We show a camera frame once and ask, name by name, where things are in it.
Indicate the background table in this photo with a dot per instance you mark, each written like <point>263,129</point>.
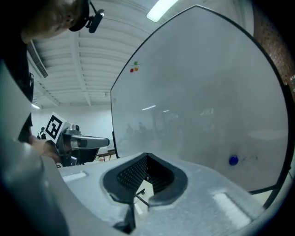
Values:
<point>107,155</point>

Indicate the black whiteboard stand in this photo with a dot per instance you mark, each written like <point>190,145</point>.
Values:
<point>274,193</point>

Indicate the person's left hand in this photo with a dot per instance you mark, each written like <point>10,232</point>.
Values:
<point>43,147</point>

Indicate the person's head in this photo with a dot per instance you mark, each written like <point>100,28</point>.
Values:
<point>50,16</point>

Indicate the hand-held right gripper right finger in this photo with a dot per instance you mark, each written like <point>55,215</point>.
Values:
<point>202,198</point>

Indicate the black head-mounted camera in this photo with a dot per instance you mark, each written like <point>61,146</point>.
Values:
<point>95,19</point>

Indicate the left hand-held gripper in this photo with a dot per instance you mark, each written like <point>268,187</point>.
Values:
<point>65,138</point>

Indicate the blue round magnet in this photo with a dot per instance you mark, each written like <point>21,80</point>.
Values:
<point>233,160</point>

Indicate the long ceiling light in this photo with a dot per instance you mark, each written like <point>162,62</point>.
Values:
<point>159,9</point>
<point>35,106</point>

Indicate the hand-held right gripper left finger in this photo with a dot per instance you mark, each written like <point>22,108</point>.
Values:
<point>92,184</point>

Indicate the ceiling air vent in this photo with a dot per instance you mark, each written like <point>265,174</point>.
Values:
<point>39,62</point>

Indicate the white whiteboard with black frame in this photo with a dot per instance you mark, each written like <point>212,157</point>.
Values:
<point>196,103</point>

